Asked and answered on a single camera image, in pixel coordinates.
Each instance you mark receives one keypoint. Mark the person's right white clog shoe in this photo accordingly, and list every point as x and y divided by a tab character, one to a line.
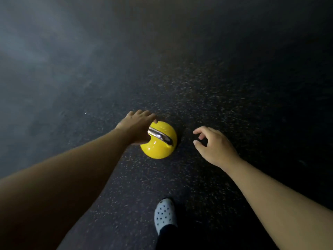
164	214

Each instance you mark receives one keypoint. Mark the person's left hand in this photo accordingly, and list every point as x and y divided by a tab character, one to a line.
136	127

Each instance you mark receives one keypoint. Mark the person's right hand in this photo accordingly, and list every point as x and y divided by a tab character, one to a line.
218	149

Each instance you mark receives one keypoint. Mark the person's left forearm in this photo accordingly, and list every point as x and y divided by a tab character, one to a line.
52	190

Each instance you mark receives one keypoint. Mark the person's right forearm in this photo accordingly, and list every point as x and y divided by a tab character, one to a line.
286	210

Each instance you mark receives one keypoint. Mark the person's black trousers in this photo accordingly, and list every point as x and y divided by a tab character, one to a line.
169	240

